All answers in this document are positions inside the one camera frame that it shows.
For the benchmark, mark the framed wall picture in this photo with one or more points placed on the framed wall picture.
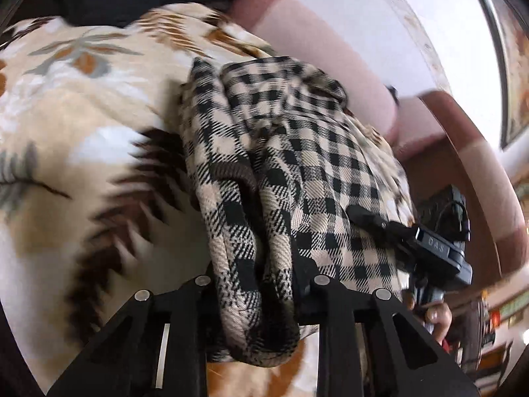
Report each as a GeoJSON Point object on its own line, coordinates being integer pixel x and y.
{"type": "Point", "coordinates": [516, 70]}

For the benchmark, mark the beige black checked shirt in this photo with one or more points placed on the beige black checked shirt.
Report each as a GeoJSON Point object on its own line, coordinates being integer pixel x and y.
{"type": "Point", "coordinates": [330, 165]}

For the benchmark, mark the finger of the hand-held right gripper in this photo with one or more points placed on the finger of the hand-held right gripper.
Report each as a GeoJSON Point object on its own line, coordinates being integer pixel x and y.
{"type": "Point", "coordinates": [368, 217]}

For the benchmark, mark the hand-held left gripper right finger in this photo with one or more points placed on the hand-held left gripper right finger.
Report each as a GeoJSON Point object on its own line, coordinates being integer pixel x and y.
{"type": "Point", "coordinates": [303, 293]}

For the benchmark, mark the cluttered shelf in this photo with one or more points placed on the cluttered shelf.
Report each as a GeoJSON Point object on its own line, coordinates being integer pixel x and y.
{"type": "Point", "coordinates": [492, 335]}

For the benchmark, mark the floral printed blanket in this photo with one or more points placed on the floral printed blanket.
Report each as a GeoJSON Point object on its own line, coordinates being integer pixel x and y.
{"type": "Point", "coordinates": [82, 111]}

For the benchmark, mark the pink brown padded headboard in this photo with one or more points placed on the pink brown padded headboard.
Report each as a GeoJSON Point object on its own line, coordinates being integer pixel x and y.
{"type": "Point", "coordinates": [330, 41]}

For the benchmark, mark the person's right hand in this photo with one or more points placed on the person's right hand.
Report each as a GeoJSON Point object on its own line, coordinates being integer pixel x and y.
{"type": "Point", "coordinates": [438, 318]}

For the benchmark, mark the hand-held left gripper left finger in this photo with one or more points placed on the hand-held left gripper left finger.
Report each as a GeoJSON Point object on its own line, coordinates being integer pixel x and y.
{"type": "Point", "coordinates": [198, 310]}

